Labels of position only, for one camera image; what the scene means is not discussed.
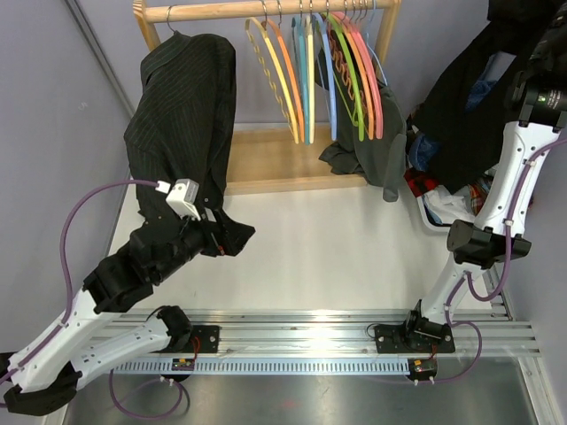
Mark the yellow hanger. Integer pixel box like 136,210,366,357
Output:
245,1,300,144

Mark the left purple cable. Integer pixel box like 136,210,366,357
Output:
0,178,169,399

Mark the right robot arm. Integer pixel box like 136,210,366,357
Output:
400,1,566,352

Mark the dark green shirt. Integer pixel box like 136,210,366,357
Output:
315,17,408,203

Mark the orange hanger on rack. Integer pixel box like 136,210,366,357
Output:
331,12,382,141

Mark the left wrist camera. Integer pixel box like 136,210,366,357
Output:
166,179,201,220

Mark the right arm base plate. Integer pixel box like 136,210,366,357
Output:
373,324,455,354

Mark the light blue hanger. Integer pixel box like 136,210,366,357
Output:
361,0,388,86

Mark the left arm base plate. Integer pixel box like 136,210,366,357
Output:
160,325,221,354

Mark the black shirt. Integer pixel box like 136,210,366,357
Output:
414,0,561,193

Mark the green hanger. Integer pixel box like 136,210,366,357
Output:
327,12,365,142

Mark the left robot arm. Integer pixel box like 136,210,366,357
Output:
1,211,254,416

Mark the blue checked shirt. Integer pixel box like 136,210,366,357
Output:
407,53,499,172

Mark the teal hanger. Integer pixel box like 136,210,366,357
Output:
291,15,309,145

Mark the grey pinstriped shirt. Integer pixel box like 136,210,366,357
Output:
124,32,255,256

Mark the brown wavy hanger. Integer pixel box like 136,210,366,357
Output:
327,21,367,127

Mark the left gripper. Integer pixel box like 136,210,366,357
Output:
155,205,256,282

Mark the cream hanger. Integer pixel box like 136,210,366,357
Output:
305,14,315,144

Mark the pink hanger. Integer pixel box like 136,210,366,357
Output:
340,11,384,140

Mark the wooden clothes rack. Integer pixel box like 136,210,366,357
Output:
133,1,400,196

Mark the red plaid shirt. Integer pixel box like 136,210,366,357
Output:
404,168,493,215

